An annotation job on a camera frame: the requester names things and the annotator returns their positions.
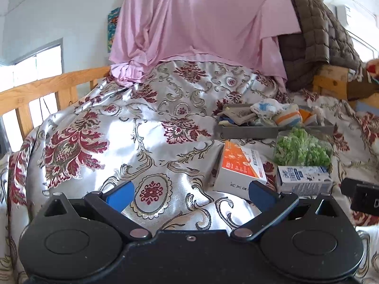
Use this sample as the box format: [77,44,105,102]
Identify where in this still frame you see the wooden bunk frame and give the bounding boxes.
[312,63,379,116]

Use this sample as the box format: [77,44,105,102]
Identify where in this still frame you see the wooden bed headboard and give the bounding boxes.
[0,67,111,151]

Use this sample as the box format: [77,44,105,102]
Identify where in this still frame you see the white cloth with blue print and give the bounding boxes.
[250,99,286,119]

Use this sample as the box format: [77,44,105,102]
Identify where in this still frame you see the striped sock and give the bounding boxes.
[272,109,302,128]

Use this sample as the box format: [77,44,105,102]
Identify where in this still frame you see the brown quilted jacket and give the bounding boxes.
[278,0,363,92]

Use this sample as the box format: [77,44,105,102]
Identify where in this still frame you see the window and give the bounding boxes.
[0,38,64,151]

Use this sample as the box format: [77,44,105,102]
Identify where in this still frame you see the grey tray with yellow print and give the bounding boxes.
[217,103,335,140]

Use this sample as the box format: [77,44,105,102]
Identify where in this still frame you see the blue and white milk carton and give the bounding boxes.
[277,165,334,197]

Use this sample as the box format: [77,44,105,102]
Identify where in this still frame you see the white air conditioner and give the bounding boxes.
[334,4,379,57]

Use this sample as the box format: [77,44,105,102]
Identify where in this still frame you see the floral satin blanket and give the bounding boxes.
[0,61,379,284]

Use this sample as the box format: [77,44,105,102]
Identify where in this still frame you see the pink bed sheet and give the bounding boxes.
[109,0,302,89]

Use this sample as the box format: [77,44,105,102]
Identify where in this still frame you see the clear bag of green pieces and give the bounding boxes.
[272,127,334,168]

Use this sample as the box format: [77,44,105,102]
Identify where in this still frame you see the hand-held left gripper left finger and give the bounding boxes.
[41,180,153,241]

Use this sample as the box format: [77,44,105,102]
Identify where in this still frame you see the beige cloth pouch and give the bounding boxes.
[217,106,258,125]

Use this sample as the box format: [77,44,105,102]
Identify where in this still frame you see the colourful wall poster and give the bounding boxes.
[107,7,122,55]

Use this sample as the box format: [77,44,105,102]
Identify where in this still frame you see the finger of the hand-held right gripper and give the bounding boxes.
[340,177,360,197]

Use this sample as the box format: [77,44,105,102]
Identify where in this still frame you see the orange and white box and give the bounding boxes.
[212,140,268,193]

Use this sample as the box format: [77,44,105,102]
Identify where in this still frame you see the brown garment with white print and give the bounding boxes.
[346,80,379,101]

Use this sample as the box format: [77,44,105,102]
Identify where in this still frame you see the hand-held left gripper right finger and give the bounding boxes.
[230,181,341,241]

